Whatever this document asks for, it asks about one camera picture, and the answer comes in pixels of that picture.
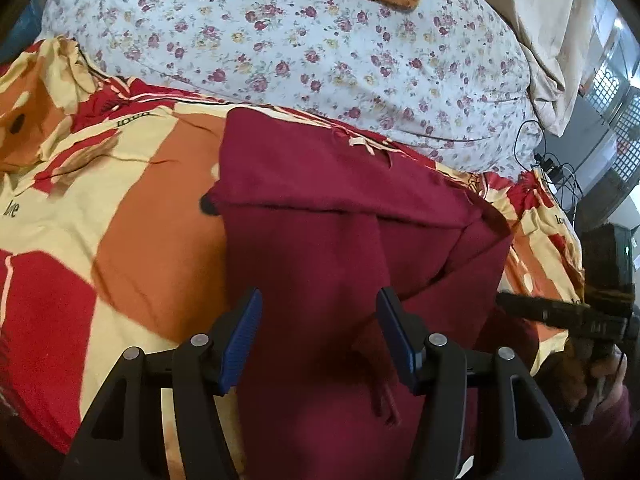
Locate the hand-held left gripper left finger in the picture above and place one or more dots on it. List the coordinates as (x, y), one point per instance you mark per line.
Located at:
(245, 340)

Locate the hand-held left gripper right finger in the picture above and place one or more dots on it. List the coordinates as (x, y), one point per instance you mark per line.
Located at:
(397, 340)

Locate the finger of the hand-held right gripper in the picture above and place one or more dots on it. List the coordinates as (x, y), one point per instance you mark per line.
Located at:
(545, 310)

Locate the dark red knit garment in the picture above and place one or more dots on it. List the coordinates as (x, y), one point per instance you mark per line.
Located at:
(300, 240)

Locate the person's right forearm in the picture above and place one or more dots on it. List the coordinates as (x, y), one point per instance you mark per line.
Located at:
(607, 440)

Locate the person's right hand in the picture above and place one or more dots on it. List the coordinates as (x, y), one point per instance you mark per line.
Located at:
(610, 380)

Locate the black charger adapter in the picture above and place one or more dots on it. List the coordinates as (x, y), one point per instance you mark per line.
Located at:
(547, 166)

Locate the grey metal grille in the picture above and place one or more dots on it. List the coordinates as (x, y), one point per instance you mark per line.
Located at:
(615, 110)

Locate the red orange patterned bedsheet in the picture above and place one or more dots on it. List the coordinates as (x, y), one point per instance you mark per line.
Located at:
(125, 185)

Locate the beige curtain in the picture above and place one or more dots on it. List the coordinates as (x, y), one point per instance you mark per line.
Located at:
(550, 35)

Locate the white floral duvet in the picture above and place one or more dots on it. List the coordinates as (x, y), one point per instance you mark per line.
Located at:
(300, 50)

